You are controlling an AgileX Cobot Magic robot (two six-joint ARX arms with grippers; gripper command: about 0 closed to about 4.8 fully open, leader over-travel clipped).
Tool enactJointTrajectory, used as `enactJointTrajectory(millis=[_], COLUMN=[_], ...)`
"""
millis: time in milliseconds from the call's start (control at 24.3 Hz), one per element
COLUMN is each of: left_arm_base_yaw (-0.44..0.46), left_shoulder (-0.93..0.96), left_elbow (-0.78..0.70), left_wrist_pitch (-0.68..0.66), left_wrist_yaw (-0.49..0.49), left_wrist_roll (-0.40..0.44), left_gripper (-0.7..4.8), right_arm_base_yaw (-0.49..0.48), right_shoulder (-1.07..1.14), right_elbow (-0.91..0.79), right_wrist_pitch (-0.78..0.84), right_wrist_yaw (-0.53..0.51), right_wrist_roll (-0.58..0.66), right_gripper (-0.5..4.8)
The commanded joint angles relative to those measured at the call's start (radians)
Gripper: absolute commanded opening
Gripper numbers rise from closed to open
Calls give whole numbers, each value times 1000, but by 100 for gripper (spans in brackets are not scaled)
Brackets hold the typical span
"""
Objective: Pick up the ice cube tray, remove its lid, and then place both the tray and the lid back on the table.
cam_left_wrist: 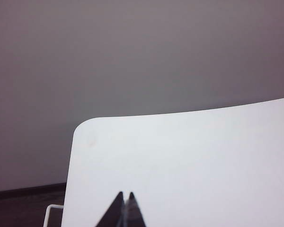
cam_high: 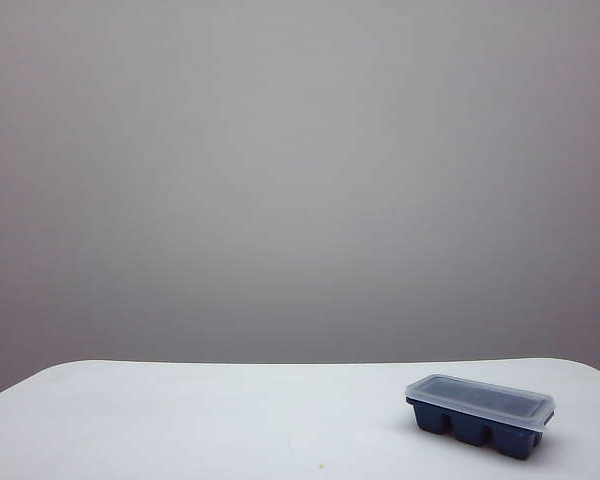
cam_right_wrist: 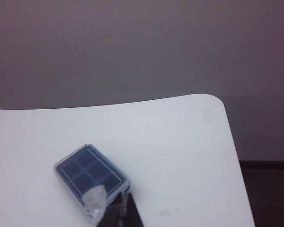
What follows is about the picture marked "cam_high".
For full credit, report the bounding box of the translucent plastic tray lid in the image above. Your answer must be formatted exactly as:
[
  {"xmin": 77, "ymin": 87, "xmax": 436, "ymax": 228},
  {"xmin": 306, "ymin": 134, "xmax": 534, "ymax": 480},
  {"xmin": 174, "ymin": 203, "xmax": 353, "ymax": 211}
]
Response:
[{"xmin": 404, "ymin": 373, "xmax": 555, "ymax": 430}]

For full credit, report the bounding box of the dark blue ice cube tray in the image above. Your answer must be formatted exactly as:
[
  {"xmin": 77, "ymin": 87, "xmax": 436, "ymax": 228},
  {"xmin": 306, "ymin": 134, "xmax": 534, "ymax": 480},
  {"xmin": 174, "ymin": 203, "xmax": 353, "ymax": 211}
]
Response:
[{"xmin": 405, "ymin": 394, "xmax": 554, "ymax": 459}]

